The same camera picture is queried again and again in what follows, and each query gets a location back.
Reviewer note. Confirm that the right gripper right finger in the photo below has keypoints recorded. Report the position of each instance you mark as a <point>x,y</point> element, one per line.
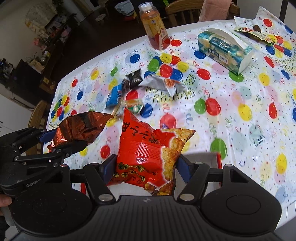
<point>195,177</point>

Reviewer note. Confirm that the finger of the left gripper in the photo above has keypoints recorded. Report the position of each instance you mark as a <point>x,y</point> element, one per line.
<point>57,155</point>
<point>33,135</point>

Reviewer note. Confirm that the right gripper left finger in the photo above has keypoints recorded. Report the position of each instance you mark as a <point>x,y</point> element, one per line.
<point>97,177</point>

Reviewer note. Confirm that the brown foil snack bag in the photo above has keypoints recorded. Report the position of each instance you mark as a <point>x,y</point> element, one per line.
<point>80,127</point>

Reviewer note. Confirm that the red chip bag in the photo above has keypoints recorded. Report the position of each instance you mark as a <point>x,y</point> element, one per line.
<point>138,135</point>

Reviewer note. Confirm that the sausage stick snack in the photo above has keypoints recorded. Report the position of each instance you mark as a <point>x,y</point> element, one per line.
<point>117,109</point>

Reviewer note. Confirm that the green egg snack packet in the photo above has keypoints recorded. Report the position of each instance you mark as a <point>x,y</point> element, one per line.
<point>134,105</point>

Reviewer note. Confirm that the blue cookie snack bag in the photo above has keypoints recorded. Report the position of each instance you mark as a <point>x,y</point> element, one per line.
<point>114,96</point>

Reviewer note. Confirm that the silver white spicy strip bag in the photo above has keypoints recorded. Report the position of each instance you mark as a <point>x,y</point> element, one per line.
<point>163,84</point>

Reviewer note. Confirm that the black dark snack packet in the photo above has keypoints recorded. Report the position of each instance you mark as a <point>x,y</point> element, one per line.
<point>131,81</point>

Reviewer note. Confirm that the person left hand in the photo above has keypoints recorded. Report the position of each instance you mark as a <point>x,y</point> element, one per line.
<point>5,200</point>

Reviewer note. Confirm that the wooden chair left side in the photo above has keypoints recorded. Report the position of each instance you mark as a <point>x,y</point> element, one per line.
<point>38,120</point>

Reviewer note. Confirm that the wooden chair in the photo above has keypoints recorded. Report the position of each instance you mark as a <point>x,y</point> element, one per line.
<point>38,120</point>
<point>181,7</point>

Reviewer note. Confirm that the red white cardboard box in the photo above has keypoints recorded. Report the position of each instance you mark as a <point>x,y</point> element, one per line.
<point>208,159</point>

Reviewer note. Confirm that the balloon birthday tablecloth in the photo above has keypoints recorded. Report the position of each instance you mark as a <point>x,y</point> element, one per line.
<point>249,119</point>

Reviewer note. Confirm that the teal tissue box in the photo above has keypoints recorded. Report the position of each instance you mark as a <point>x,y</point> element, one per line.
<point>225,48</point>

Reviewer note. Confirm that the orange juice bottle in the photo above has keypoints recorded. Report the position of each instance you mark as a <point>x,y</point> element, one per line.
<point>154,26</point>

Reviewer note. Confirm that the empty wrapper near tissue box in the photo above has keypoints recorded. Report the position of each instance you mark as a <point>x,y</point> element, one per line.
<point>253,34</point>

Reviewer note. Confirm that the wooden chair far side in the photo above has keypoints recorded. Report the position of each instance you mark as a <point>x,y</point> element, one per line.
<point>181,7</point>

